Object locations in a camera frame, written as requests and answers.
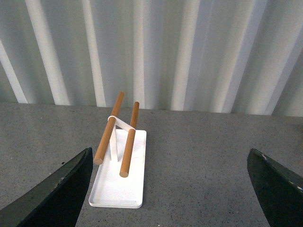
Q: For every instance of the white rack with wooden bars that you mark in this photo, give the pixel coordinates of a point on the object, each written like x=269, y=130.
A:
x=121, y=162

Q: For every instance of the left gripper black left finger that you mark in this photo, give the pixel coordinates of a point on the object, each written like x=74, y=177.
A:
x=57, y=200

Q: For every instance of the white pleated curtain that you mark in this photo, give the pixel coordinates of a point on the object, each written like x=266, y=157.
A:
x=222, y=56

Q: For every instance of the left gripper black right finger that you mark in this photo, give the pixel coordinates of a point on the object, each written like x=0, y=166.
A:
x=278, y=190

